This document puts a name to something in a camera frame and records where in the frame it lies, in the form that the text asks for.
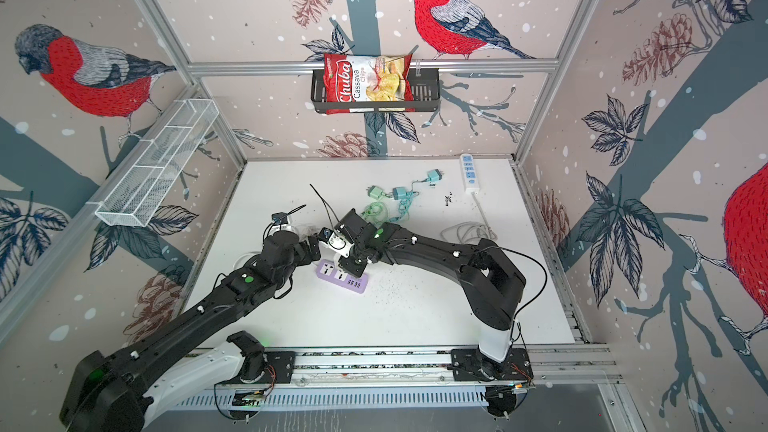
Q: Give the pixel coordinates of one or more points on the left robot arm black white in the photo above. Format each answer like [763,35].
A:
[112,393]

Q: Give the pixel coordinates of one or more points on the teal charger adapter far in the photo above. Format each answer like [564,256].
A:
[434,176]

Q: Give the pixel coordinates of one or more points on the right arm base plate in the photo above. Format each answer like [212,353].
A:
[470,365]

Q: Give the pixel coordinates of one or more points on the white power strip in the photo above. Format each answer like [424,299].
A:
[469,173]

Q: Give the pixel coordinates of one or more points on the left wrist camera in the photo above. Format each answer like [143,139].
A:
[280,219]

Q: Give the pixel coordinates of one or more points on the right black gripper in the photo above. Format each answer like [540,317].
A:
[345,266]

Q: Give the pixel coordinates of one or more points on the black wall basket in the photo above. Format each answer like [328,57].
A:
[419,92]

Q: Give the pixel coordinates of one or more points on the purple power strip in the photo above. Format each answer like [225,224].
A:
[329,272]

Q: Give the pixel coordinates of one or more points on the light green charger adapter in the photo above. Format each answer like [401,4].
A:
[376,193]

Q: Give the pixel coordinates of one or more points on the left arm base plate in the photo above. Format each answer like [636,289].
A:
[270,367]

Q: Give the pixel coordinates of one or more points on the red cassava chips bag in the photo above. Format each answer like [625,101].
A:
[352,79]

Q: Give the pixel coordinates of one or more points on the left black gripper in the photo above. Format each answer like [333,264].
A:
[307,255]

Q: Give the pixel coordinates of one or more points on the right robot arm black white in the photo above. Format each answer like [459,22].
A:
[492,284]

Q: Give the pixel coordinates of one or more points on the white wire mesh shelf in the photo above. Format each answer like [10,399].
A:
[142,189]

